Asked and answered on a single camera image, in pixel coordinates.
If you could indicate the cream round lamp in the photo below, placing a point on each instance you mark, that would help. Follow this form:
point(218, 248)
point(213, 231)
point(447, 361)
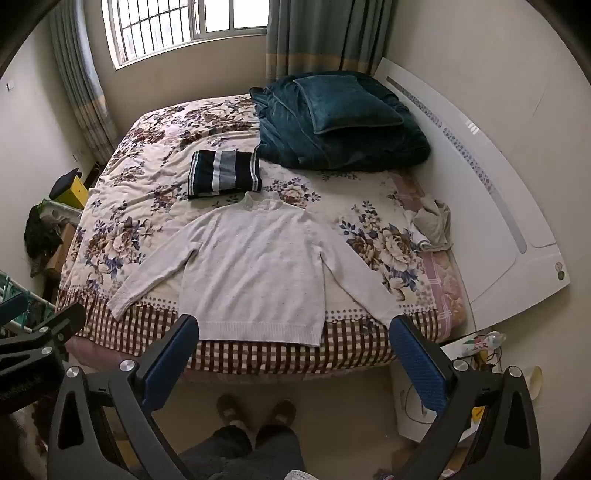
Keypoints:
point(533, 383)

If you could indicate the grey-green curtain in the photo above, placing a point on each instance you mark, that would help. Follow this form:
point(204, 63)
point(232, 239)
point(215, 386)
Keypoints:
point(323, 39)
point(85, 87)

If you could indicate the person's dark fuzzy clothing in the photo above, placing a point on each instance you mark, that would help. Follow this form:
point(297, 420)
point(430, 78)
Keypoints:
point(18, 447)

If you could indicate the white bed headboard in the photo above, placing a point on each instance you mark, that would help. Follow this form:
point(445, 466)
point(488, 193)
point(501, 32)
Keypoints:
point(498, 221)

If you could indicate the person's right leg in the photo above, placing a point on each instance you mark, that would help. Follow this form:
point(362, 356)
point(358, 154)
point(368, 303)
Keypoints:
point(279, 454)

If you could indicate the white towel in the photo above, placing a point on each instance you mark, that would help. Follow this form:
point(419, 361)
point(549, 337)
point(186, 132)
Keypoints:
point(258, 277)

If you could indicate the floral plaid-edged blanket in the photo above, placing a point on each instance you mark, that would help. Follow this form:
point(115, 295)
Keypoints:
point(152, 184)

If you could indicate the teal plush quilt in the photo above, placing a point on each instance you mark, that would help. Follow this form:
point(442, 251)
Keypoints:
point(351, 138)

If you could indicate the folded striped dark garment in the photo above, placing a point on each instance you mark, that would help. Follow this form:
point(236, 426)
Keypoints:
point(225, 174)

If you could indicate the person's left leg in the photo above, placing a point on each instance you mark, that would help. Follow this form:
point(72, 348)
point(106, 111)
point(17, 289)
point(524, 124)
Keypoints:
point(217, 454)

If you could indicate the crumpled beige cloth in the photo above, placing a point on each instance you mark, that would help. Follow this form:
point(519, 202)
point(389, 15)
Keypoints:
point(434, 224)

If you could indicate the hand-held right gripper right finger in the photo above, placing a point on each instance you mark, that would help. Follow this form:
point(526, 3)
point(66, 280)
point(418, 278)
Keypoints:
point(420, 364)

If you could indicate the barred window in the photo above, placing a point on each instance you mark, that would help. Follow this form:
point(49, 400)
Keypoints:
point(184, 25)

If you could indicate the white nightstand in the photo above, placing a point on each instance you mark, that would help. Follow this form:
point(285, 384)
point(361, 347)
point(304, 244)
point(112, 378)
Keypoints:
point(415, 415)

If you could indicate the plastic bottle with colourful label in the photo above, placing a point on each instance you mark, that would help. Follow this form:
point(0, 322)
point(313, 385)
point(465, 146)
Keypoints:
point(482, 342)

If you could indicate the white wall switch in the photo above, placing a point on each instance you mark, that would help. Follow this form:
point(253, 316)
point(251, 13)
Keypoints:
point(9, 85)

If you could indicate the brown slipper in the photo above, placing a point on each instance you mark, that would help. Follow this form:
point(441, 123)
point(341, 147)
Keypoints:
point(233, 410)
point(280, 411)

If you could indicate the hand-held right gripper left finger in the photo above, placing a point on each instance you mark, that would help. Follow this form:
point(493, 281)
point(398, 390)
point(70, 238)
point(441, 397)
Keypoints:
point(168, 362)

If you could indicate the black bag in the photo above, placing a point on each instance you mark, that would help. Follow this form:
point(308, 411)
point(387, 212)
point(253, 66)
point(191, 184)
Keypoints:
point(64, 181)

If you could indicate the yellow box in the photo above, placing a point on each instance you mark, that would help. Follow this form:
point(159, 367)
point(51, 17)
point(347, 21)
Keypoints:
point(75, 193)

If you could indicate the black crumpled clothes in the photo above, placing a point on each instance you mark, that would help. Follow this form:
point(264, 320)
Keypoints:
point(41, 237)

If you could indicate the person's leg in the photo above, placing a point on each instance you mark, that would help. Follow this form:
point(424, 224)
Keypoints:
point(279, 454)
point(217, 454)

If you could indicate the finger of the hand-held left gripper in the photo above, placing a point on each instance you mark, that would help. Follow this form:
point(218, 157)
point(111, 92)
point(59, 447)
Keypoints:
point(13, 308)
point(64, 325)

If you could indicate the teal plush pillow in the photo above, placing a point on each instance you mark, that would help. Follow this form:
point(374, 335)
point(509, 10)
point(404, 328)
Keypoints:
point(346, 104)

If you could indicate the white carved furniture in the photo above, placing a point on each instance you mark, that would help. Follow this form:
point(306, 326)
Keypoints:
point(62, 214)

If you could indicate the cardboard box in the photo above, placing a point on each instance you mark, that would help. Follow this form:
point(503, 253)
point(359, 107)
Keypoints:
point(59, 258)

